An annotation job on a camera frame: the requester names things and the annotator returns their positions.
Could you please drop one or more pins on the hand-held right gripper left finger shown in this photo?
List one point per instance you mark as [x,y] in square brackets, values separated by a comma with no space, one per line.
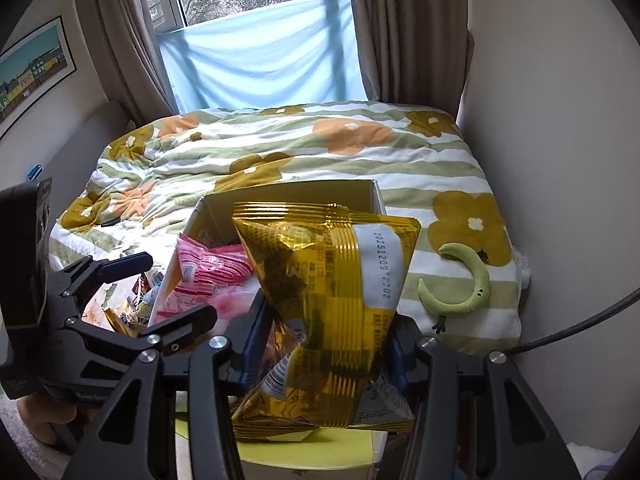
[257,332]

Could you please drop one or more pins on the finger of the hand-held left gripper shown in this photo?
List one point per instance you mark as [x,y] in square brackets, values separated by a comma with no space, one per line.
[125,263]
[185,322]

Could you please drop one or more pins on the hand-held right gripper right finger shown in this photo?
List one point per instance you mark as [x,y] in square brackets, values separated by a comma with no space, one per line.
[397,362]

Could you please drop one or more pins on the gold snack packet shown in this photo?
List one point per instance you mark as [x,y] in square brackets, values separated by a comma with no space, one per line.
[340,300]

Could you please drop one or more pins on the yellow-green cardboard box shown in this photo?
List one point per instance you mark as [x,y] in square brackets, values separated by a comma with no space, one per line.
[300,197]

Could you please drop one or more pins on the person's left hand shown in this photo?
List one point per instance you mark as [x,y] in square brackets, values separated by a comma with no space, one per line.
[47,422]

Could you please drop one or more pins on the light pink snack packet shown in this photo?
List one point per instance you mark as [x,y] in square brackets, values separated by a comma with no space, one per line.
[235,302]

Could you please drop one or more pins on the small black object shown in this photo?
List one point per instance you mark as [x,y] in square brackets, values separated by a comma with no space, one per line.
[108,221]

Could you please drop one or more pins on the pile of mixed snack packets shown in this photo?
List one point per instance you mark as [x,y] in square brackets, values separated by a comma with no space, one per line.
[130,310]

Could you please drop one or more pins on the pink striped snack packet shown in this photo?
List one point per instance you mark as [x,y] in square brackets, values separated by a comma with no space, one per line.
[210,262]

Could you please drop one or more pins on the small blue object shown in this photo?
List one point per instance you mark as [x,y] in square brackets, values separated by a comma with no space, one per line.
[35,171]

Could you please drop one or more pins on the green crescent plush toy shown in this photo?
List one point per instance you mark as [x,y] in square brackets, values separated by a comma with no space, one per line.
[475,280]

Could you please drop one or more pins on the grey headboard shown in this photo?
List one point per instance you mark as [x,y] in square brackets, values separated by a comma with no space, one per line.
[75,145]

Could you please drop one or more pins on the floral striped blanket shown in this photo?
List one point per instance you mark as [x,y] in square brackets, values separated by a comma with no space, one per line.
[300,150]

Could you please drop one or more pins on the beige curtain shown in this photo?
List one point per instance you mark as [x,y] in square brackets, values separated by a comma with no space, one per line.
[400,35]
[125,35]

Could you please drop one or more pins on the light blue window cloth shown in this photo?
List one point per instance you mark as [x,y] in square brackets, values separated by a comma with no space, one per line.
[260,60]

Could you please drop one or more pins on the framed wall picture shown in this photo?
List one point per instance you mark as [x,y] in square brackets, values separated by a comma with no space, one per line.
[30,70]

